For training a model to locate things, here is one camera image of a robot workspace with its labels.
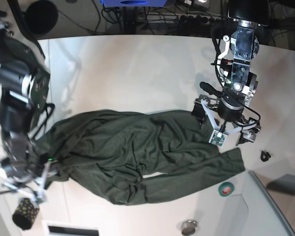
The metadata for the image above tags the small metal tin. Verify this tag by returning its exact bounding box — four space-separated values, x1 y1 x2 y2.
181 220 198 236

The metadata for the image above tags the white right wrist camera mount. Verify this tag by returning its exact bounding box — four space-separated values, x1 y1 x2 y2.
0 161 56 205

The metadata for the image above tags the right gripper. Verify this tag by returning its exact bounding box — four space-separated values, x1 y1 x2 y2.
0 145 38 184

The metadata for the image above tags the blue box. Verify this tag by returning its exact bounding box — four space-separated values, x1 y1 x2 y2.
99 0 167 7

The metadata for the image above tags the dark green t-shirt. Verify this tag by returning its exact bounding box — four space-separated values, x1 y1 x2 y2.
35 110 245 206

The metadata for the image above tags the power strip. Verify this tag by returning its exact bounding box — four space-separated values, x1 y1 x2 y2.
147 14 221 26

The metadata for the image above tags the green tape roll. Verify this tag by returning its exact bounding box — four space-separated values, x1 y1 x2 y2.
218 182 235 197

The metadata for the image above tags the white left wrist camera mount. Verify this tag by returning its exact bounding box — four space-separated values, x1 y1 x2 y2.
192 95 261 147

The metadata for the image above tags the black round stand base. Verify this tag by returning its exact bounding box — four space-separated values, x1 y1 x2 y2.
23 0 59 35

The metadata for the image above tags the white slotted tray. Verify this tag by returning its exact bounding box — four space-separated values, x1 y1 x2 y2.
42 220 100 236

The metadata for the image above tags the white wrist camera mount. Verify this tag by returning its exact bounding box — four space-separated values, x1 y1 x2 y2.
192 95 261 147
0 161 56 205

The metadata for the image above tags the black yellow-dotted cup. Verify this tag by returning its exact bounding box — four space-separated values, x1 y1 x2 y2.
12 198 40 231

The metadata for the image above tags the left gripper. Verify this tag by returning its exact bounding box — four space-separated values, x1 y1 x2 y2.
217 95 244 122

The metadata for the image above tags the small black clip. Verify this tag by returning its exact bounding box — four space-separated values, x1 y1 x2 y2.
260 150 273 162

